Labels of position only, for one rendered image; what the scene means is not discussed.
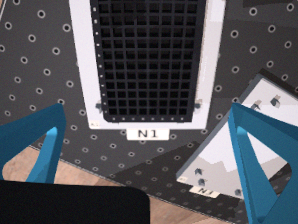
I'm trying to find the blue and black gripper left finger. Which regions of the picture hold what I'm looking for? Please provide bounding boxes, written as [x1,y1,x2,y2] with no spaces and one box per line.
[0,103,66,184]

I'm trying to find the white label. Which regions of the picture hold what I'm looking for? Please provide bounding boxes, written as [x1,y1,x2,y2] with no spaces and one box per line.
[127,129,169,140]
[189,186,220,198]

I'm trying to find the dark grey perforated base plate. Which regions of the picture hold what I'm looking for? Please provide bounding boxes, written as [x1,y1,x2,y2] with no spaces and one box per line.
[0,0,298,224]

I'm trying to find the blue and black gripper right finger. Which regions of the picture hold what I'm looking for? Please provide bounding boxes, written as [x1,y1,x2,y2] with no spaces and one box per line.
[228,103,298,224]

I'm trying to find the black well plate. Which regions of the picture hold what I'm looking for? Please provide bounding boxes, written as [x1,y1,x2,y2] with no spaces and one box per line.
[89,0,206,123]

